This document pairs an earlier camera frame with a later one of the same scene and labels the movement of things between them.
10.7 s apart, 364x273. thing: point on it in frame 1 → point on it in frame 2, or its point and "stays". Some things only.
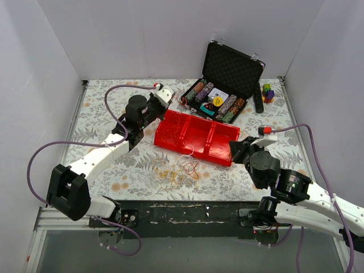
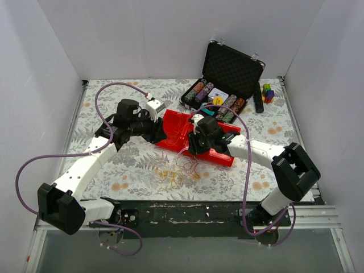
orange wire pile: [172, 176] stays
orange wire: [182, 100] → [174, 137]
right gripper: [239, 148] → [194, 143]
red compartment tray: [196, 136] stays
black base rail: [143, 219] stays
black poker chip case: [228, 77] stays
